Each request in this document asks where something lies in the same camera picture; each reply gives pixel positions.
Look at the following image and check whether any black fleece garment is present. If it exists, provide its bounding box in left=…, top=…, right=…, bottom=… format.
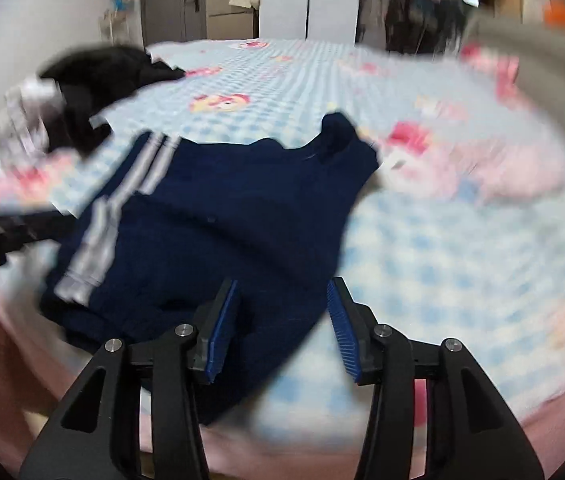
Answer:
left=37, top=46, right=186, bottom=156

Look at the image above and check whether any navy blue sweater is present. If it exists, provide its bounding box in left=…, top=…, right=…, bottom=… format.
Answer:
left=40, top=113, right=379, bottom=425

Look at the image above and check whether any grey padded bed frame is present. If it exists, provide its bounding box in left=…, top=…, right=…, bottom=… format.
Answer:
left=463, top=13, right=565, bottom=132

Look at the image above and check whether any blue checkered cartoon blanket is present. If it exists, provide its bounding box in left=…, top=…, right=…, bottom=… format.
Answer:
left=0, top=38, right=565, bottom=441

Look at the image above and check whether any white garment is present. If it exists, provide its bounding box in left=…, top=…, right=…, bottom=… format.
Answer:
left=0, top=76, right=66, bottom=174

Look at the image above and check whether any small pink garment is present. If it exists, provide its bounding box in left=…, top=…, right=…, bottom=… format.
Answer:
left=379, top=143, right=565, bottom=203

